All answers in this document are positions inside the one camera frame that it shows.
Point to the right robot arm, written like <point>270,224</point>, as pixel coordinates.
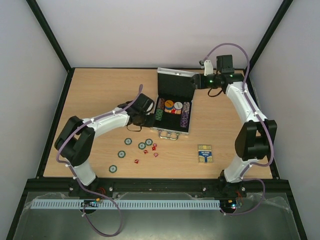
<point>254,142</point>

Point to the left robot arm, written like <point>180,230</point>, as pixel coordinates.
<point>75,141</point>

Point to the green poker chip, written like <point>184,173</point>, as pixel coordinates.
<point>128,141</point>
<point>148,142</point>
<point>121,154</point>
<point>113,169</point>
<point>142,145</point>

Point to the purple chip stack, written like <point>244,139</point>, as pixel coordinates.
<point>185,114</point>

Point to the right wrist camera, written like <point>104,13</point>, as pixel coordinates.
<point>207,67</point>

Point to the black frame rail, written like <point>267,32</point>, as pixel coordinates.
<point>204,187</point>

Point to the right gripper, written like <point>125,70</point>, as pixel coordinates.
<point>196,80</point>

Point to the grey slotted cable duct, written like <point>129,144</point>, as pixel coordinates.
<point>77,204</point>

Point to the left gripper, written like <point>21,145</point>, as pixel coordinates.
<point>151,122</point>

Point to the orange dealer button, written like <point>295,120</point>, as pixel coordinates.
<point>169,104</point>

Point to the playing card box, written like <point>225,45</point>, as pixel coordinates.
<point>205,153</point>

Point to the aluminium poker case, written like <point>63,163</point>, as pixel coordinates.
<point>175,85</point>

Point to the green chip stack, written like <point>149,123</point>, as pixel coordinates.
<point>159,109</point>

